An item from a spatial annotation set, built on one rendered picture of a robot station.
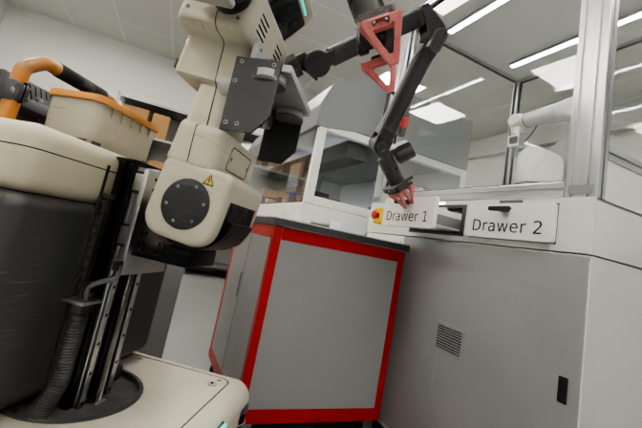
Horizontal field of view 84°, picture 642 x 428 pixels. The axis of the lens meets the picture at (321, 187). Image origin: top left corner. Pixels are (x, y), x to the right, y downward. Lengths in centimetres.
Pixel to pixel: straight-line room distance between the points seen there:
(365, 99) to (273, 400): 169
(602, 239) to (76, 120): 128
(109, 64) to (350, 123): 409
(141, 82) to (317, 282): 464
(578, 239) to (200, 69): 101
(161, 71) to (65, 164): 485
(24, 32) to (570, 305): 593
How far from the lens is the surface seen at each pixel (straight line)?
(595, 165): 114
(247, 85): 77
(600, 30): 132
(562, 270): 113
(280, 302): 128
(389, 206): 145
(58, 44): 587
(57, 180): 82
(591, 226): 111
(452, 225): 132
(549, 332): 114
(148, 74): 562
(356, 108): 225
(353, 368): 148
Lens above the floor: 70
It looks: 9 degrees up
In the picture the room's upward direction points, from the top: 11 degrees clockwise
